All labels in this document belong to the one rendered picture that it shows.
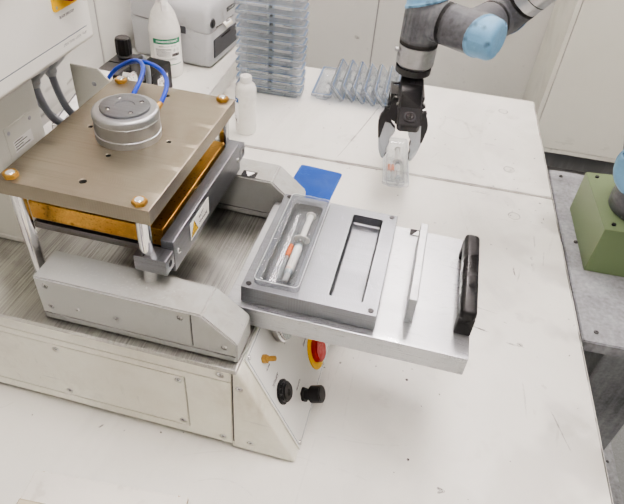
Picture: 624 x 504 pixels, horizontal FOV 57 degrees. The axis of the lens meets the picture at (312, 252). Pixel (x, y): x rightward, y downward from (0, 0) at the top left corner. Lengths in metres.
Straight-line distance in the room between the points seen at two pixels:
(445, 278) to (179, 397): 0.38
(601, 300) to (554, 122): 1.84
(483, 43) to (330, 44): 2.21
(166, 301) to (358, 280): 0.24
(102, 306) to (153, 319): 0.06
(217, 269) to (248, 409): 0.20
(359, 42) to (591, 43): 1.13
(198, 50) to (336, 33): 1.65
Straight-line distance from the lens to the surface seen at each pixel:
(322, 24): 3.25
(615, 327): 1.17
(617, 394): 1.58
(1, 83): 0.77
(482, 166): 1.47
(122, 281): 0.71
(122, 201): 0.64
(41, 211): 0.76
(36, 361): 0.87
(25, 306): 0.81
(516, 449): 0.92
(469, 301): 0.71
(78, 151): 0.74
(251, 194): 0.88
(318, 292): 0.69
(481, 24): 1.12
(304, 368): 0.86
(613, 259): 1.25
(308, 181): 1.31
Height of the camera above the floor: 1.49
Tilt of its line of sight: 41 degrees down
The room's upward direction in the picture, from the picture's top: 6 degrees clockwise
